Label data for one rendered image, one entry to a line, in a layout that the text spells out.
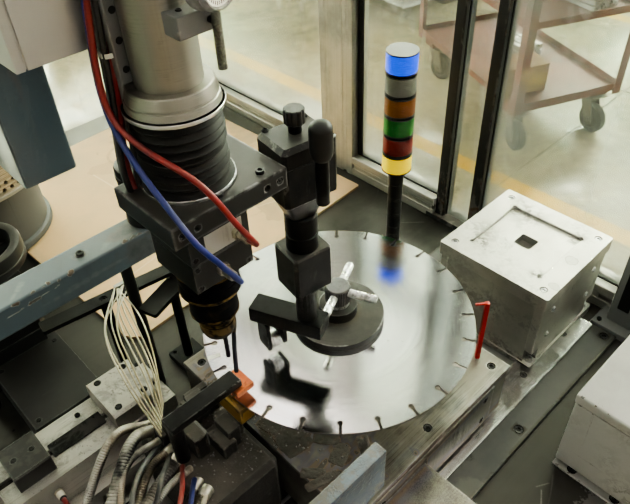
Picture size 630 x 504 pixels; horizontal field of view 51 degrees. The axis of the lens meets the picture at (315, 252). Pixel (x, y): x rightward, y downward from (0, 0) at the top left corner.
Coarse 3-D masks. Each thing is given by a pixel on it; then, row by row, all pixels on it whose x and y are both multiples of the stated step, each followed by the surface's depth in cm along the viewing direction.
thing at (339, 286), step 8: (352, 264) 80; (344, 272) 79; (336, 280) 77; (344, 280) 77; (320, 288) 77; (328, 288) 76; (336, 288) 76; (344, 288) 76; (328, 296) 76; (336, 296) 76; (344, 296) 76; (352, 296) 76; (360, 296) 76; (368, 296) 76; (376, 296) 76; (328, 304) 75; (336, 304) 77; (344, 304) 77
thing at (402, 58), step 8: (392, 48) 88; (400, 48) 88; (408, 48) 88; (416, 48) 88; (392, 56) 87; (400, 56) 86; (408, 56) 86; (416, 56) 87; (392, 64) 87; (400, 64) 87; (408, 64) 87; (416, 64) 88; (392, 72) 88; (400, 72) 88; (408, 72) 88; (416, 72) 89
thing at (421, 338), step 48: (336, 240) 91; (384, 240) 90; (240, 288) 84; (384, 288) 83; (432, 288) 83; (240, 336) 78; (288, 336) 78; (384, 336) 77; (432, 336) 77; (288, 384) 73; (336, 384) 72; (384, 384) 72; (432, 384) 72; (336, 432) 68
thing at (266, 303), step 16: (256, 304) 71; (272, 304) 71; (288, 304) 71; (304, 304) 67; (256, 320) 72; (272, 320) 71; (288, 320) 70; (304, 320) 69; (320, 320) 69; (320, 336) 69
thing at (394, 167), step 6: (384, 156) 98; (408, 156) 97; (384, 162) 98; (390, 162) 97; (396, 162) 97; (402, 162) 97; (408, 162) 98; (384, 168) 99; (390, 168) 98; (396, 168) 98; (402, 168) 98; (408, 168) 99; (390, 174) 99; (396, 174) 98; (402, 174) 99
